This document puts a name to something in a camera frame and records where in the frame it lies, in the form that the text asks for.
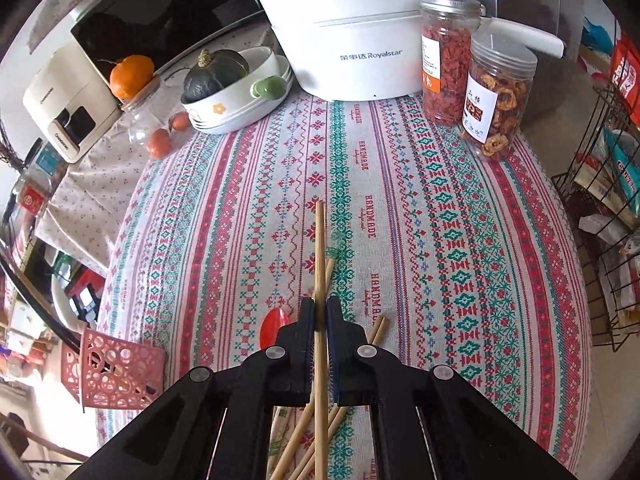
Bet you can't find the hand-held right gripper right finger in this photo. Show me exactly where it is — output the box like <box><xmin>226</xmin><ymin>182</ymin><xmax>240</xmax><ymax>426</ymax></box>
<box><xmin>326</xmin><ymin>296</ymin><xmax>581</xmax><ymax>480</ymax></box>

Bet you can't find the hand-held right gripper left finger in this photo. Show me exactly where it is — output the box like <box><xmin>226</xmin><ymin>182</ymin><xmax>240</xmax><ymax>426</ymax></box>
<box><xmin>65</xmin><ymin>297</ymin><xmax>317</xmax><ymax>480</ymax></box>

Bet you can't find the red plastic spoon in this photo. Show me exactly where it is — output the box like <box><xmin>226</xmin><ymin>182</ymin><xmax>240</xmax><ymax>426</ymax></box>
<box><xmin>258</xmin><ymin>308</ymin><xmax>293</xmax><ymax>348</ymax></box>

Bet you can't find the single bamboo chopstick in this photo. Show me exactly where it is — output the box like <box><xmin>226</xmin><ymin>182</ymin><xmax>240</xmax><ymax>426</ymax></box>
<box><xmin>315</xmin><ymin>201</ymin><xmax>328</xmax><ymax>480</ymax></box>

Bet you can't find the pile of bamboo chopsticks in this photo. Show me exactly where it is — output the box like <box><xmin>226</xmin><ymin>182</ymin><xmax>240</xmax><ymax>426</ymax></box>
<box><xmin>267</xmin><ymin>246</ymin><xmax>388</xmax><ymax>480</ymax></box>

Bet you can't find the pink plastic basket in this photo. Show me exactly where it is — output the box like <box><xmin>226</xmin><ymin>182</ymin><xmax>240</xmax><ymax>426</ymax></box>
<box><xmin>61</xmin><ymin>328</ymin><xmax>167</xmax><ymax>412</ymax></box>

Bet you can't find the white plastic spoon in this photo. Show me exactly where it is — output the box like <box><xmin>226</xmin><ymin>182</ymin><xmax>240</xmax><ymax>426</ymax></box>
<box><xmin>52</xmin><ymin>280</ymin><xmax>86</xmax><ymax>337</ymax></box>

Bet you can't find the black chopstick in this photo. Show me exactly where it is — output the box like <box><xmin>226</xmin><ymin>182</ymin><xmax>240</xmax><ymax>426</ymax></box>
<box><xmin>0</xmin><ymin>247</ymin><xmax>81</xmax><ymax>351</ymax></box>
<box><xmin>0</xmin><ymin>255</ymin><xmax>82</xmax><ymax>352</ymax></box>

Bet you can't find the patterned woven tablecloth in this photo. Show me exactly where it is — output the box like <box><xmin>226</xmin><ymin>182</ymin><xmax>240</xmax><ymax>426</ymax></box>
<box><xmin>95</xmin><ymin>95</ymin><xmax>593</xmax><ymax>480</ymax></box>

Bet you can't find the white plate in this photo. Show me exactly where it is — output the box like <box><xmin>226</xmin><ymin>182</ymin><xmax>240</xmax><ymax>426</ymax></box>
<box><xmin>190</xmin><ymin>57</ymin><xmax>292</xmax><ymax>131</ymax></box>
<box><xmin>194</xmin><ymin>67</ymin><xmax>293</xmax><ymax>135</ymax></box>

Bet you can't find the red box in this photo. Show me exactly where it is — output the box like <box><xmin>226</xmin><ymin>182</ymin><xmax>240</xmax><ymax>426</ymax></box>
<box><xmin>65</xmin><ymin>267</ymin><xmax>108</xmax><ymax>311</ymax></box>

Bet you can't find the floral cabinet cloth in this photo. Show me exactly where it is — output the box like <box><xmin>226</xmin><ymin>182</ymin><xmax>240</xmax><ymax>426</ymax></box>
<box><xmin>32</xmin><ymin>85</ymin><xmax>186</xmax><ymax>271</ymax></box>

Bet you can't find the clear glass jar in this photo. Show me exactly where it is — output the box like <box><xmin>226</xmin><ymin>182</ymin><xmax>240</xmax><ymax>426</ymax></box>
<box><xmin>120</xmin><ymin>80</ymin><xmax>193</xmax><ymax>158</ymax></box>

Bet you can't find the dark green pumpkin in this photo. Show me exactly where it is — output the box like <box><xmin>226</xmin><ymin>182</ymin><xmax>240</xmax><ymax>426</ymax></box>
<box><xmin>181</xmin><ymin>49</ymin><xmax>250</xmax><ymax>104</ymax></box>

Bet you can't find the jar of dried fruit slices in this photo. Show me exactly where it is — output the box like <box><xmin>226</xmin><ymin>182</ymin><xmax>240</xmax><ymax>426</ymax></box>
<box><xmin>460</xmin><ymin>27</ymin><xmax>538</xmax><ymax>162</ymax></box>

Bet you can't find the jar of red dried berries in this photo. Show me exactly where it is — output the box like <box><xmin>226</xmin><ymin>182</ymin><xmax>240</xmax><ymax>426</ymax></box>
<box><xmin>419</xmin><ymin>0</ymin><xmax>482</xmax><ymax>127</ymax></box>

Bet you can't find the white electric cooking pot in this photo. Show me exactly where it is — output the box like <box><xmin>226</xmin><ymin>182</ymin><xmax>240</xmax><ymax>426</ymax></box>
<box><xmin>250</xmin><ymin>0</ymin><xmax>566</xmax><ymax>102</ymax></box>

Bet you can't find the large orange with stem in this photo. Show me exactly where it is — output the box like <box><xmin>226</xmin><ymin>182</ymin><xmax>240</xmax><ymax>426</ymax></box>
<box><xmin>109</xmin><ymin>55</ymin><xmax>156</xmax><ymax>100</ymax></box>

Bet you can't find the red label jar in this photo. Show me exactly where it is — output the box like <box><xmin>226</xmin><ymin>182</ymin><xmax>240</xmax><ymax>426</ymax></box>
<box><xmin>12</xmin><ymin>175</ymin><xmax>51</xmax><ymax>221</ymax></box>

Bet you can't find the clear container black lid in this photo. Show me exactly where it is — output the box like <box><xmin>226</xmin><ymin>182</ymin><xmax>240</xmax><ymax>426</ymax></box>
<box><xmin>20</xmin><ymin>140</ymin><xmax>68</xmax><ymax>191</ymax></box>

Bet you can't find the teal snack packet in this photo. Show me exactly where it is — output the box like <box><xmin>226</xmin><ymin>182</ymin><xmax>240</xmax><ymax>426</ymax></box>
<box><xmin>602</xmin><ymin>127</ymin><xmax>640</xmax><ymax>211</ymax></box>

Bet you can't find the cream air fryer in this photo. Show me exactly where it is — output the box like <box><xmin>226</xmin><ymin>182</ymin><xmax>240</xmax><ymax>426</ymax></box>
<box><xmin>22</xmin><ymin>40</ymin><xmax>123</xmax><ymax>163</ymax></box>

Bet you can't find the black door microwave oven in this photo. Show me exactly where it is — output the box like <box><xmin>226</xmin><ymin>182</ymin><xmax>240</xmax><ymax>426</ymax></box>
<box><xmin>27</xmin><ymin>0</ymin><xmax>273</xmax><ymax>98</ymax></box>

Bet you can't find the red plastic bag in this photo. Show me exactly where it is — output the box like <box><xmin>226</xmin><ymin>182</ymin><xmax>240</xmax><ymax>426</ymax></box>
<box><xmin>607</xmin><ymin>20</ymin><xmax>640</xmax><ymax>126</ymax></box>

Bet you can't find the black wire rack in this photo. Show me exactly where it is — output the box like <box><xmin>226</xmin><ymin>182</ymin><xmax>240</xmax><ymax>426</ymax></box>
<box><xmin>550</xmin><ymin>80</ymin><xmax>640</xmax><ymax>356</ymax></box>

